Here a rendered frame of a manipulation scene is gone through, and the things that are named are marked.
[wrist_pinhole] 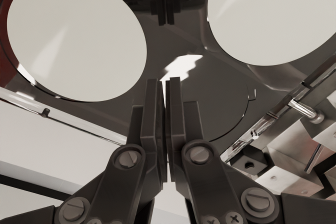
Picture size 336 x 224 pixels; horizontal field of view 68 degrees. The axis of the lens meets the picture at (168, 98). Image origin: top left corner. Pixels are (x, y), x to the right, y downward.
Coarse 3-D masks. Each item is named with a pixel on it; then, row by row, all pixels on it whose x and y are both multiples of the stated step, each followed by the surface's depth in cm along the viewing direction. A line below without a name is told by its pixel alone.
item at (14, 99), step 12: (0, 96) 21; (12, 96) 21; (24, 96) 21; (24, 108) 22; (36, 108) 22; (48, 108) 22; (60, 120) 22; (72, 120) 23; (84, 120) 23; (84, 132) 24; (96, 132) 23; (108, 132) 24; (120, 144) 24
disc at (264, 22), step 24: (216, 0) 17; (240, 0) 17; (264, 0) 17; (288, 0) 17; (312, 0) 17; (216, 24) 18; (240, 24) 18; (264, 24) 18; (288, 24) 18; (312, 24) 18; (240, 48) 19; (264, 48) 19; (288, 48) 19; (312, 48) 19
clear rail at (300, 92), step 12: (312, 72) 20; (324, 72) 20; (300, 84) 21; (312, 84) 20; (288, 96) 22; (300, 96) 21; (276, 108) 22; (288, 108) 22; (264, 120) 23; (276, 120) 23; (252, 132) 24; (240, 144) 25; (228, 156) 26
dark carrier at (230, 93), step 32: (0, 0) 16; (128, 0) 16; (160, 0) 16; (192, 0) 16; (0, 32) 18; (160, 32) 18; (192, 32) 18; (0, 64) 19; (160, 64) 20; (192, 64) 20; (224, 64) 20; (288, 64) 20; (32, 96) 21; (64, 96) 21; (128, 96) 21; (192, 96) 21; (224, 96) 21; (256, 96) 21; (224, 128) 24
